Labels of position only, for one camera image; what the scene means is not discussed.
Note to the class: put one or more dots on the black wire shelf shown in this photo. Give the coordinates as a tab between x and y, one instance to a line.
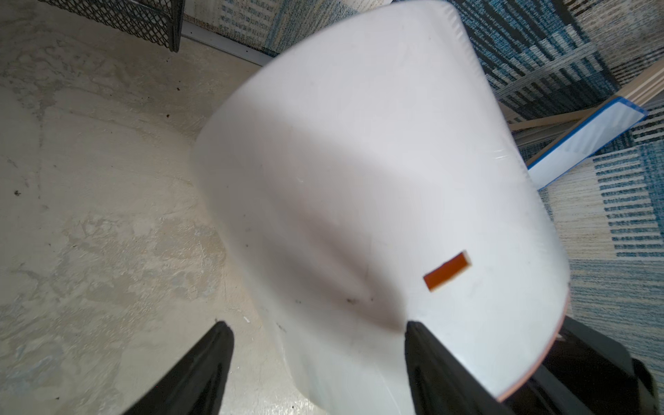
156	21

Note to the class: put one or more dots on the white board on easel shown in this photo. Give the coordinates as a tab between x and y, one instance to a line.
591	129

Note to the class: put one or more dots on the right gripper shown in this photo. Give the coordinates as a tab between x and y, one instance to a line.
586	372

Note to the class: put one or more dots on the white round drawer cabinet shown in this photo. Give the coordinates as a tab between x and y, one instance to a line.
366	178

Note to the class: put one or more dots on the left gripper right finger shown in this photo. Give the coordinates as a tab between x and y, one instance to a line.
439	383

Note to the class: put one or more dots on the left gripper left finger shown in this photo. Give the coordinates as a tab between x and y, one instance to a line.
196	384

